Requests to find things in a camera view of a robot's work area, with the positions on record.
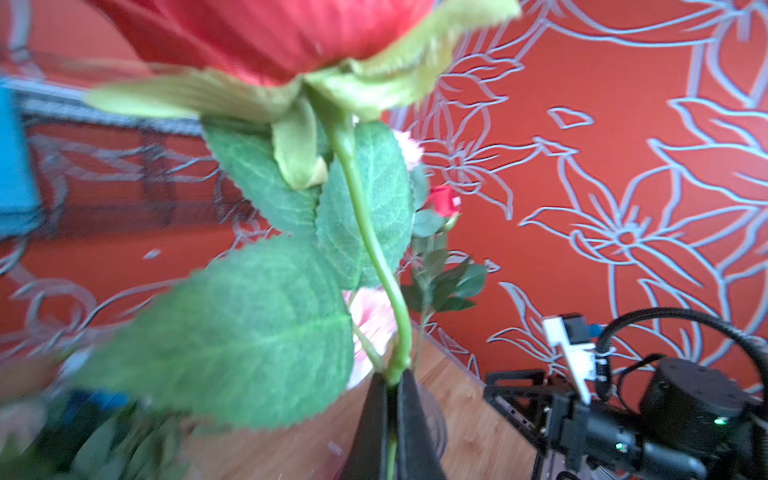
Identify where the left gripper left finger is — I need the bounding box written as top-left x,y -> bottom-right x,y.
338,373 -> 389,480

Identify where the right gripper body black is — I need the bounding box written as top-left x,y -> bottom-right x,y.
483,369 -> 707,479

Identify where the purple ribbed glass vase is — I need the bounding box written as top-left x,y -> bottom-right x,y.
335,377 -> 450,480

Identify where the red rose flower stem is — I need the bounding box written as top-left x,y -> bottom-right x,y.
73,1 -> 521,430

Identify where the black wire wall basket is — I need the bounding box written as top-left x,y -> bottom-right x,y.
1,78 -> 258,240

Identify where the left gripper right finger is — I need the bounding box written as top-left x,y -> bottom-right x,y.
395,370 -> 447,480

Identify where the blue flat box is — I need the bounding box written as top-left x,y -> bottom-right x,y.
1,84 -> 43,238

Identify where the pink peony flower stem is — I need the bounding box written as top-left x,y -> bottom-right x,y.
344,288 -> 397,390

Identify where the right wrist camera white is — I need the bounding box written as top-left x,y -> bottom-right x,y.
542,313 -> 606,405

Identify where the mixed flower bunch on table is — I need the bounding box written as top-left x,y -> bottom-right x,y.
1,357 -> 201,479

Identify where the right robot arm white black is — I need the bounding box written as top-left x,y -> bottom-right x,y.
484,307 -> 767,479

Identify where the pink carnation spray stem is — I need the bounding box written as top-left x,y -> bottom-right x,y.
393,130 -> 488,363

